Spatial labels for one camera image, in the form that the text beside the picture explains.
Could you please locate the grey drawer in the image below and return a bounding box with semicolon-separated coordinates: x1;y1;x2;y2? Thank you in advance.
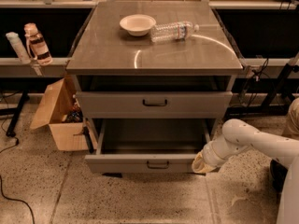
76;91;233;119
85;119;210;174

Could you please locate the tan robot base cover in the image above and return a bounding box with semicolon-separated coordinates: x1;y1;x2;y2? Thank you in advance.
282;98;299;140

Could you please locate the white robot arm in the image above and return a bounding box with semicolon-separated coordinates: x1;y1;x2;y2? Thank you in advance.
192;119;299;224

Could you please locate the grey metal drawer cabinet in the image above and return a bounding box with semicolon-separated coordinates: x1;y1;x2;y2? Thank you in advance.
65;0;244;142

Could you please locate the grey top drawer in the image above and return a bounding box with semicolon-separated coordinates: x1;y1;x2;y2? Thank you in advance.
76;91;233;119

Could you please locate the black table leg right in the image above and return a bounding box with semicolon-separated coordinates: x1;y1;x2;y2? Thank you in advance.
225;52;299;119

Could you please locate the black table leg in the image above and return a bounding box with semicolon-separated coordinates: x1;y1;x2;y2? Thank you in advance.
0;91;29;137
225;52;299;119

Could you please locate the clear plastic water bottle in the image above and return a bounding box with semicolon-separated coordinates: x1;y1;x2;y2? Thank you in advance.
150;21;199;43

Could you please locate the open cardboard box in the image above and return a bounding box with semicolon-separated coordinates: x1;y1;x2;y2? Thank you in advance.
30;77;96;152

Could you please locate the white paper bowl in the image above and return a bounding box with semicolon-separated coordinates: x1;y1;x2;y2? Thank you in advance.
120;14;156;36

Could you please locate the black table leg left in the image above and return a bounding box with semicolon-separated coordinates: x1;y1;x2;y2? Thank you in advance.
0;91;29;137

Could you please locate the brown striped bottle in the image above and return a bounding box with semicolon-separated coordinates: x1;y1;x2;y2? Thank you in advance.
24;23;52;66

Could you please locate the black floor cable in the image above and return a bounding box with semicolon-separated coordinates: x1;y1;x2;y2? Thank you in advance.
0;91;36;224

